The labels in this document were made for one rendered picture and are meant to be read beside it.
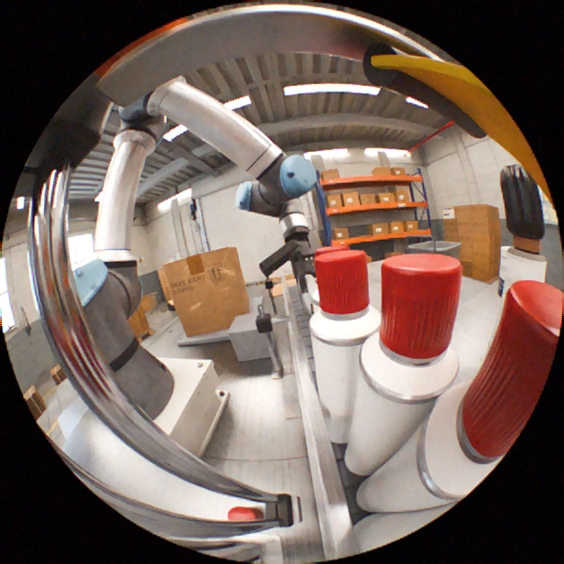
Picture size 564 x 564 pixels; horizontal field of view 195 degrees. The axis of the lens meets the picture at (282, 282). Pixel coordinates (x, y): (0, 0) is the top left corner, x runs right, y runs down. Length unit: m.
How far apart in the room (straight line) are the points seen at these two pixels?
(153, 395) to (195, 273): 0.39
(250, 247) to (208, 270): 3.95
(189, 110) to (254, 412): 0.52
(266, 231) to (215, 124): 4.10
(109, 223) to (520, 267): 0.63
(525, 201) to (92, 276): 0.52
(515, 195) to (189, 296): 0.75
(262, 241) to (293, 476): 4.33
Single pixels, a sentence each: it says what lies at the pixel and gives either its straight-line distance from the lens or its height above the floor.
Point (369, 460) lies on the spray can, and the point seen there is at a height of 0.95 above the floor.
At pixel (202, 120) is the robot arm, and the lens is 0.33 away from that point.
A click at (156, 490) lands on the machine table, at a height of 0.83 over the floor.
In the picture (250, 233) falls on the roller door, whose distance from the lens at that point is 4.45.
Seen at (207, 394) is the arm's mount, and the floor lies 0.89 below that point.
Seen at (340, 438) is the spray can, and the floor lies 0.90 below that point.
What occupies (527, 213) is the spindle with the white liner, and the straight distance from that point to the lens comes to 0.29.
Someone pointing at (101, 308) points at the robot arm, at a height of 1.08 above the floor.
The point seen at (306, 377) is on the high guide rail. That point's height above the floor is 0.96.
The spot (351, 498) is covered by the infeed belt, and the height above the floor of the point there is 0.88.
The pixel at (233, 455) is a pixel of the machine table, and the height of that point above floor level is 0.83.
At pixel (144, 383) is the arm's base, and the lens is 0.28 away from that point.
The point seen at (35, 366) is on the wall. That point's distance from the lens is 5.42.
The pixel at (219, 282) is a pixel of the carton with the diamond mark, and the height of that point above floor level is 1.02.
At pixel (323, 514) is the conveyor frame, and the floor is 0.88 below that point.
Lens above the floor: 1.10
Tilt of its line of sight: 14 degrees down
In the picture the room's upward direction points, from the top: 11 degrees counter-clockwise
